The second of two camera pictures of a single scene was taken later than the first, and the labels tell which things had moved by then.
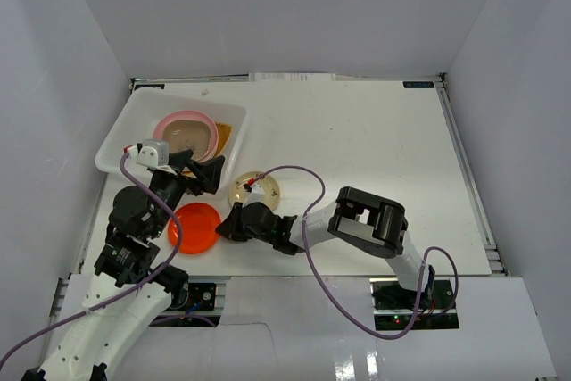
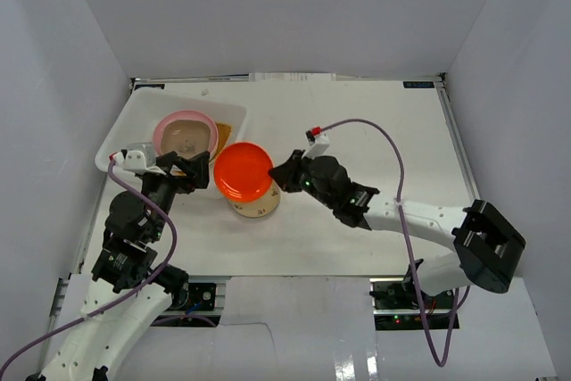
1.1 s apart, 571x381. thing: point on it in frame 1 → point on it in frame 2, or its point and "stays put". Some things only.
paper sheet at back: [291, 77] stays put
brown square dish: [184, 135] stays put
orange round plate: [198, 223] → [241, 172]
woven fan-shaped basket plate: [224, 131] stays put
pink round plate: [188, 130] stays put
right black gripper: [230, 227] → [285, 176]
